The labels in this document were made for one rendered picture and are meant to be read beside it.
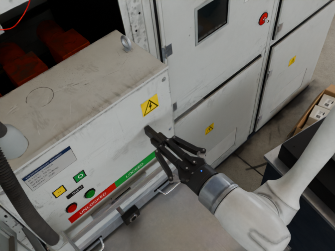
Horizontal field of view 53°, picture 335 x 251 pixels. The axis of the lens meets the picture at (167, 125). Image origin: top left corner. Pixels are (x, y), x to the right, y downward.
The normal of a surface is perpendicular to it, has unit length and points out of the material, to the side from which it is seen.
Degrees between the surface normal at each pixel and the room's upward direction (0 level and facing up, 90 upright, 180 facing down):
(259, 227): 17
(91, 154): 90
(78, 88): 0
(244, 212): 11
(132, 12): 90
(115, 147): 90
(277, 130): 0
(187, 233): 0
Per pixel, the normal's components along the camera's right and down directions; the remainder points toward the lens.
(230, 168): -0.08, -0.60
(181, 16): 0.66, 0.56
